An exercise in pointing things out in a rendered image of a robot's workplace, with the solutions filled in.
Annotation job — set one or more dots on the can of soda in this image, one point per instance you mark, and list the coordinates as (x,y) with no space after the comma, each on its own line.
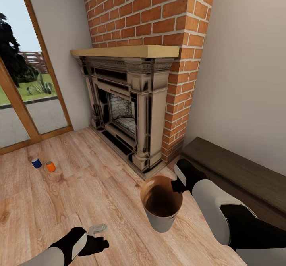
(36,162)
(51,167)

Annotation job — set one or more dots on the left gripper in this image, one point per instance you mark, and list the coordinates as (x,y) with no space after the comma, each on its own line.
(97,245)

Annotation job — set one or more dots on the trash can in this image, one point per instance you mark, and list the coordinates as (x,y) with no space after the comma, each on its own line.
(160,202)

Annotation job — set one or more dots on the wood fireplace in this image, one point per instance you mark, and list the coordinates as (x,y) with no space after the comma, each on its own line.
(128,100)

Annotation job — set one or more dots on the countertop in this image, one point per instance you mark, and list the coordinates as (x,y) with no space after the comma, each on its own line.
(144,51)

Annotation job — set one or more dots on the door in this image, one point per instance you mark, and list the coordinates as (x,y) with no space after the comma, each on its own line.
(32,108)

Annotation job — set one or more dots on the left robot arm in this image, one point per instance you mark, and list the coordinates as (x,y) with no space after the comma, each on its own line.
(76,242)

